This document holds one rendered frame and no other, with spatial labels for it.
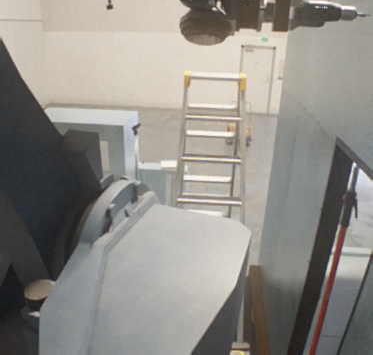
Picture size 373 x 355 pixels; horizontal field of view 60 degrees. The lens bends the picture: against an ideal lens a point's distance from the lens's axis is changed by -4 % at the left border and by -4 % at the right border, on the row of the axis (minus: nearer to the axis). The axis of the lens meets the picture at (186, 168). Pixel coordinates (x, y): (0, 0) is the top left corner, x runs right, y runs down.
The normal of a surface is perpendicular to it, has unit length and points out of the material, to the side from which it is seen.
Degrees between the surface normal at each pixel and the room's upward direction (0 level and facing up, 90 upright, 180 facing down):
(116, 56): 90
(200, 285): 16
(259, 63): 90
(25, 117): 81
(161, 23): 90
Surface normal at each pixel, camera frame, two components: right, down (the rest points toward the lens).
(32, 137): 0.91, 0.04
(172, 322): -0.06, -0.79
